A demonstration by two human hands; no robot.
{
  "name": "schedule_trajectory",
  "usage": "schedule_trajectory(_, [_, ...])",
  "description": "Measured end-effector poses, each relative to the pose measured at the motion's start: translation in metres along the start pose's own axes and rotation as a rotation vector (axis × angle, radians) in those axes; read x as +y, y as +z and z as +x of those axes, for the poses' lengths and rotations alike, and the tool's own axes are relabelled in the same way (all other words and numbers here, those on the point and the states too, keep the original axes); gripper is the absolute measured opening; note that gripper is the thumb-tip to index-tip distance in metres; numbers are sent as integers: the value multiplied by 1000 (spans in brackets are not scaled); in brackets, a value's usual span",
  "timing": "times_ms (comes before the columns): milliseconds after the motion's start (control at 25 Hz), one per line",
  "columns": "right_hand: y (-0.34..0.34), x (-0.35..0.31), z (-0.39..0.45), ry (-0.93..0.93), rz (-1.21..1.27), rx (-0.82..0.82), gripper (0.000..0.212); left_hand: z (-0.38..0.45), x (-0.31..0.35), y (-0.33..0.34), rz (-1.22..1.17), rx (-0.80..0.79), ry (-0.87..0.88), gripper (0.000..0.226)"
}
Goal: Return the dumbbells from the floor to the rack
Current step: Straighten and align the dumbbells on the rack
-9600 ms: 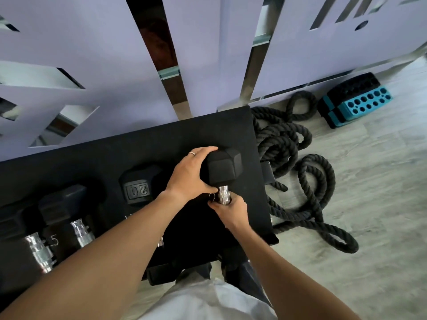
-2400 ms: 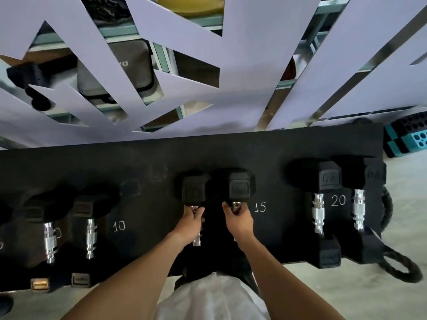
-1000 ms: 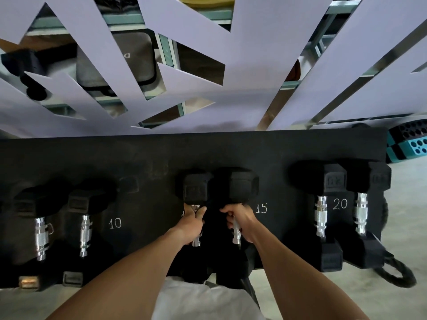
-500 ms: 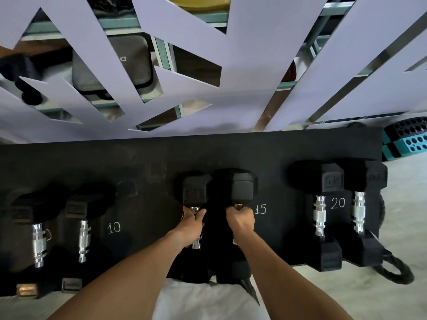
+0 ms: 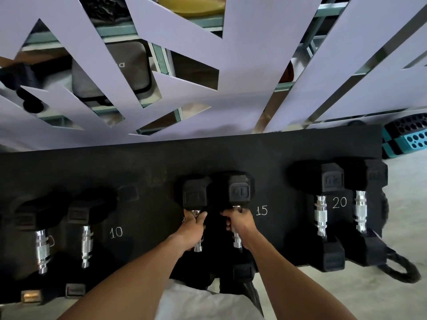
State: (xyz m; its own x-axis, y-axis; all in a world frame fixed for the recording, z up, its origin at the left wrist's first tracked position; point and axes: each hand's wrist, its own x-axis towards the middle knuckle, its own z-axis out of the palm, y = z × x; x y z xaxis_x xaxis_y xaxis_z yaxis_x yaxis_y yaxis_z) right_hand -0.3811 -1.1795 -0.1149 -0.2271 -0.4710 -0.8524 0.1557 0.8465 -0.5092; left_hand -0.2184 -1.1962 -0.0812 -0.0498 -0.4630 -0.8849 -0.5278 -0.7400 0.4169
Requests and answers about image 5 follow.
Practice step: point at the person's right hand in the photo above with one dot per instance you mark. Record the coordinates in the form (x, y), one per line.
(243, 226)

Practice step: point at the person's left hand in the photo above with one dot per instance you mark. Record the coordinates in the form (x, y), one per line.
(191, 231)

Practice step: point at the medium black hex dumbbell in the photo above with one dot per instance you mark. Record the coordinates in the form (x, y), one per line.
(42, 251)
(238, 189)
(195, 194)
(87, 246)

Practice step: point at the black dumbbell rack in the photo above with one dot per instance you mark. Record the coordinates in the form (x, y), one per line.
(233, 153)

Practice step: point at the large black hex dumbbell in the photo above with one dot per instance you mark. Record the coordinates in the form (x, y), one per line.
(322, 216)
(361, 213)

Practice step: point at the person's right forearm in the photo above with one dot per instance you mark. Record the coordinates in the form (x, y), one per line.
(293, 283)

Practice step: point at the person's left forearm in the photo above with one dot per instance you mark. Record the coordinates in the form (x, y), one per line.
(126, 283)

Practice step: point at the dark grey trousers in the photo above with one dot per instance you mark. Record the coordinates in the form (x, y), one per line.
(253, 296)

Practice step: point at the white shirt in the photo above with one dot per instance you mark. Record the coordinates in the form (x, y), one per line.
(193, 303)

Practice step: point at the brown padded item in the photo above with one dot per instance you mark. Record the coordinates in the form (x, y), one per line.
(287, 74)

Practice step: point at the grey zip case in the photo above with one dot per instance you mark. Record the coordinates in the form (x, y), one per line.
(110, 69)

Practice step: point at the white cutout partition panel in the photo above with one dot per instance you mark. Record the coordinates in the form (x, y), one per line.
(267, 46)

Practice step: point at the teal and black step platform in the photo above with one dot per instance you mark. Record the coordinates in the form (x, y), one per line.
(417, 139)

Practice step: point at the black rounded device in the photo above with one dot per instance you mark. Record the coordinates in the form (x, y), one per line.
(31, 104)

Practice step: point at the teal metal shelving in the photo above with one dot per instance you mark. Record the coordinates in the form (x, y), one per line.
(120, 31)

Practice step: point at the yellow cushion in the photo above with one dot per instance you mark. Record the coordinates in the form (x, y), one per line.
(190, 6)

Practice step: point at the black crinkled bag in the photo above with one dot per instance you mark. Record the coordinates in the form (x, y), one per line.
(103, 9)

